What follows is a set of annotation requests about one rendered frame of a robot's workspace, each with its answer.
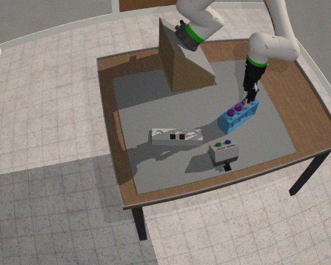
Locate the grey button panel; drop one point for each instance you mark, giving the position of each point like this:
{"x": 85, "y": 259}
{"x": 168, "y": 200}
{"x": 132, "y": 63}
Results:
{"x": 224, "y": 152}

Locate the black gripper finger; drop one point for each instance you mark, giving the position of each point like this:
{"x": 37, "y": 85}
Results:
{"x": 245, "y": 85}
{"x": 251, "y": 94}

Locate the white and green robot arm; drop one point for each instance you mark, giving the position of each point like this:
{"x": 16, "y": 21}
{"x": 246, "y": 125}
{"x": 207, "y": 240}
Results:
{"x": 262, "y": 46}

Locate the grey flat mat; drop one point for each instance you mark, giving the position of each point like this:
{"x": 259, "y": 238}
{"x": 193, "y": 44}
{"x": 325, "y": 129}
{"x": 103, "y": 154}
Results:
{"x": 145, "y": 102}

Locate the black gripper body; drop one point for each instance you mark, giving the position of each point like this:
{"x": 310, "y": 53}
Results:
{"x": 254, "y": 79}

